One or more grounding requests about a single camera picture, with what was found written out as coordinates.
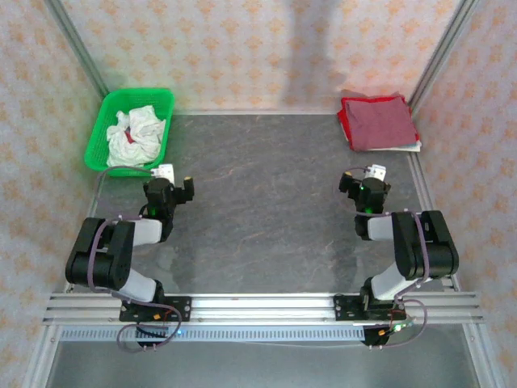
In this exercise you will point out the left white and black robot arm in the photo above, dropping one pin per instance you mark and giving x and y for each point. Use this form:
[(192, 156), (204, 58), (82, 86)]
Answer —
[(101, 262)]

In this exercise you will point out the white folded t-shirt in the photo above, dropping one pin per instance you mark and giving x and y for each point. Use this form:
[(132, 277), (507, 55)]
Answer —
[(404, 148)]

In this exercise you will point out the aluminium frame post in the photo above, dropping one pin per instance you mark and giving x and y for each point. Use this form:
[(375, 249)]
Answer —
[(444, 48), (76, 48)]

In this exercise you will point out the green plastic basket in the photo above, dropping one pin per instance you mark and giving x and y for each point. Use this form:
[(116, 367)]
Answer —
[(101, 133)]

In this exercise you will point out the maroon folded t-shirt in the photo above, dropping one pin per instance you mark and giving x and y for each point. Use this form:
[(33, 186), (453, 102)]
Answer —
[(379, 121)]

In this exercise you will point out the red folded t-shirt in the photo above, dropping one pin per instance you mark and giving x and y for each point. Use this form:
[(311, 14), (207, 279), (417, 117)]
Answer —
[(343, 113)]

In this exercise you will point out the aluminium frame leg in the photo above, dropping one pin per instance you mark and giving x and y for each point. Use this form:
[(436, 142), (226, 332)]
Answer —
[(482, 359), (40, 359)]

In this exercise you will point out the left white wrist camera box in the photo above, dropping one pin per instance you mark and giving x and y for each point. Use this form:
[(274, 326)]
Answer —
[(167, 171)]

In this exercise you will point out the aluminium mounting rail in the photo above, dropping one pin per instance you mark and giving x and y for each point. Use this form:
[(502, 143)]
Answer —
[(262, 307)]

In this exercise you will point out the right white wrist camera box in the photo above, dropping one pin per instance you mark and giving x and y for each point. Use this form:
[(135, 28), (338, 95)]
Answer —
[(376, 171)]

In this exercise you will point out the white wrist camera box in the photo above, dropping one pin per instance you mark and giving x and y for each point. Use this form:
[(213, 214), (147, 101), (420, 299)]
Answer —
[(376, 171), (167, 171)]

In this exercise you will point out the white t-shirt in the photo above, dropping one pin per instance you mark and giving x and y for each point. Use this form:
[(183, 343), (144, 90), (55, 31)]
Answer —
[(137, 141), (404, 148)]

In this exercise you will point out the small circuit board with LED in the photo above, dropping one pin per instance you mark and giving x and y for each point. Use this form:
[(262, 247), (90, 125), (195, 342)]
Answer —
[(398, 326)]

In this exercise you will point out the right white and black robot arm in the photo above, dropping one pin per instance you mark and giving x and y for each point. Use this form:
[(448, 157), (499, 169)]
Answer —
[(420, 250)]

